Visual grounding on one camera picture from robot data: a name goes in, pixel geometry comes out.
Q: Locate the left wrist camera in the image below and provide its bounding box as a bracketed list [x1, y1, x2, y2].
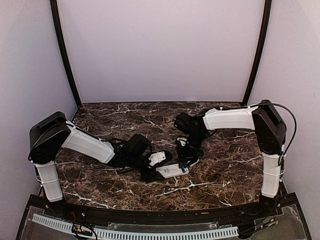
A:
[148, 150, 173, 168]

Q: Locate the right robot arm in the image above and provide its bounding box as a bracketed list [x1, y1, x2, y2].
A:
[174, 99, 290, 217]

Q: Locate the right black frame post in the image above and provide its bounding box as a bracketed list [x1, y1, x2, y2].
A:
[241, 0, 272, 106]

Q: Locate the black front rail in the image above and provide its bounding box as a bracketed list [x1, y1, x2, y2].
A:
[29, 193, 298, 227]

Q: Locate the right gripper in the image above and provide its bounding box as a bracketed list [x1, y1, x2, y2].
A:
[175, 131, 207, 168]

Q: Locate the black frame post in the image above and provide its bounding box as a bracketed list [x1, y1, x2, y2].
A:
[49, 0, 82, 108]
[241, 0, 272, 106]

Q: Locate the white cable duct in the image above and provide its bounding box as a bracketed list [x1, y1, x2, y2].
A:
[32, 214, 239, 240]

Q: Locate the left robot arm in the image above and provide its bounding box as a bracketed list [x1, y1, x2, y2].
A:
[28, 111, 166, 218]

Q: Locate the left black frame post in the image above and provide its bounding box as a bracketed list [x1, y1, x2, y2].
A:
[49, 0, 82, 108]

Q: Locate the white remote control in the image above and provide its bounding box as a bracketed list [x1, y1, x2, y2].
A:
[156, 163, 189, 179]

